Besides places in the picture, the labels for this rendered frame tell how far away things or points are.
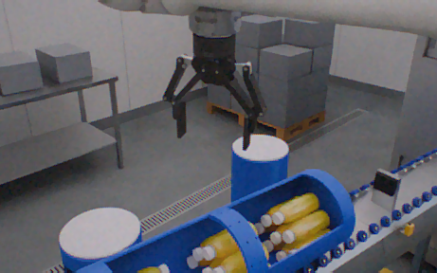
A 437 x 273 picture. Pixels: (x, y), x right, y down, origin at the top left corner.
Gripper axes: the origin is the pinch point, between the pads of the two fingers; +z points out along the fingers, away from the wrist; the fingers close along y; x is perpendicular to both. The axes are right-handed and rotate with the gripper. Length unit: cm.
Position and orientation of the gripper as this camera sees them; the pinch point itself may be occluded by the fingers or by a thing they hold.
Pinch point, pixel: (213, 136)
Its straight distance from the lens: 81.7
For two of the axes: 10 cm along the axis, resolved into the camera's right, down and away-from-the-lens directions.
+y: 9.4, 1.8, -3.0
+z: -0.1, 8.8, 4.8
